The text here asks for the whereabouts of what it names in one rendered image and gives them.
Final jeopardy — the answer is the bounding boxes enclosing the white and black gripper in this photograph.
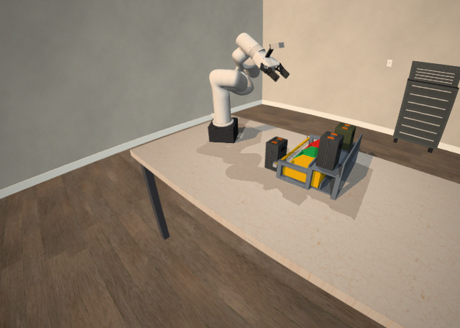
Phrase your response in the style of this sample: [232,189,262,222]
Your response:
[252,48,290,82]

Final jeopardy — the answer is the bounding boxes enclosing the red bin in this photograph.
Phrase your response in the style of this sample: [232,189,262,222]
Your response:
[306,140,319,148]

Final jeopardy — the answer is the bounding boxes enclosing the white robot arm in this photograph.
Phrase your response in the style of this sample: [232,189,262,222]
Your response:
[209,33,263,127]

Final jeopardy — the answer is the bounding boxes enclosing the grey metal shelf rack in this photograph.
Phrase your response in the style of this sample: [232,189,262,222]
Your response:
[273,133,363,200]

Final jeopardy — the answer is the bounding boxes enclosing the green open bin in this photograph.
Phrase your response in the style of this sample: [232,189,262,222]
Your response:
[294,146,318,158]

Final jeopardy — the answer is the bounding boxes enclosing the yellow open bin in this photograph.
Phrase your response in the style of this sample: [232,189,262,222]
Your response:
[282,155,326,188]

